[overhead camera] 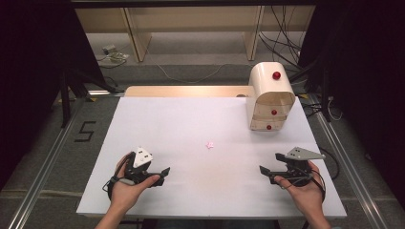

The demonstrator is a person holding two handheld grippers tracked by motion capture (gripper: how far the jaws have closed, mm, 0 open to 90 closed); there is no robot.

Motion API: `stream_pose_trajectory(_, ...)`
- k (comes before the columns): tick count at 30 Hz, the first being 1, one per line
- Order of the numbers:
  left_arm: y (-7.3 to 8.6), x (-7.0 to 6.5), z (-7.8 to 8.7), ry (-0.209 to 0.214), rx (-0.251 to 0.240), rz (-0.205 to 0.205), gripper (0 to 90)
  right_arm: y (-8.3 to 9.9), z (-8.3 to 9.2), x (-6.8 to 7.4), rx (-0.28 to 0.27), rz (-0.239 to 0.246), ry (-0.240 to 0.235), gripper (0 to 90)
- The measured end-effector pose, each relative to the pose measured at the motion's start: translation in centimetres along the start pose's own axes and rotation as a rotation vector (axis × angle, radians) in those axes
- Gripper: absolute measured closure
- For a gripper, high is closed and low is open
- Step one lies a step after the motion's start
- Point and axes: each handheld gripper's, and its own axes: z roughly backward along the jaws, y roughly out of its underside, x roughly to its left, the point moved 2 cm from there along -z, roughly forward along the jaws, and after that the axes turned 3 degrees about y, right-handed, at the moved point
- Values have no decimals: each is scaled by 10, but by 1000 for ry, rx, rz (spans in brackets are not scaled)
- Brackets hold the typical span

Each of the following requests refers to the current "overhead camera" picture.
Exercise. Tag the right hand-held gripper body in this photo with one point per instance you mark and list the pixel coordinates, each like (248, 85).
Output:
(301, 154)

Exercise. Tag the grey power adapter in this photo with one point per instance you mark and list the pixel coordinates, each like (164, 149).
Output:
(109, 49)

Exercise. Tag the clear drawer with red knob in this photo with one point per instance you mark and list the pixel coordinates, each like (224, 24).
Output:
(264, 111)
(258, 125)

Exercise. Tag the black tape numeral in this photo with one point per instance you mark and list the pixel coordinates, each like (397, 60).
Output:
(83, 140)

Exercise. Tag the yellow tape marker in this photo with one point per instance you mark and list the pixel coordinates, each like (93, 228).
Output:
(91, 99)
(303, 95)

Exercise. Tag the small pink star-shaped object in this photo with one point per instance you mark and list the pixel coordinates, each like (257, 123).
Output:
(209, 145)

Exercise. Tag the black tripod stand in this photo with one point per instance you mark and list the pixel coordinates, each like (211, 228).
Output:
(65, 101)

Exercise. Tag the tan wooden table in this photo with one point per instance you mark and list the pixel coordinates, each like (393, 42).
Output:
(187, 91)

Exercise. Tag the person's left hand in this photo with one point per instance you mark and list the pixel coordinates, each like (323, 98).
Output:
(125, 194)

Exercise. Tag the aluminium floor rail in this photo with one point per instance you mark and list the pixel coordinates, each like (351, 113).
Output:
(350, 178)
(41, 178)

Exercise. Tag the black curtain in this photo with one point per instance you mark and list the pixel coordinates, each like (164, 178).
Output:
(28, 79)
(366, 79)

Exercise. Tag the person's right hand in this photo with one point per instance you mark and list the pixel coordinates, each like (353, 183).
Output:
(307, 195)

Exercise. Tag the white mini drawer cabinet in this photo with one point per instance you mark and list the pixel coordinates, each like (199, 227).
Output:
(264, 79)

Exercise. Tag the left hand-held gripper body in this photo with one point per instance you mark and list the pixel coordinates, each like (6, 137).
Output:
(141, 157)

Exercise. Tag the black metal stand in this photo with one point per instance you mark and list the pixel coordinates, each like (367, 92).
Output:
(324, 95)

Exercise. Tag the wooden shelf unit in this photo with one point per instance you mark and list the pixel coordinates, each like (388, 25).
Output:
(140, 38)

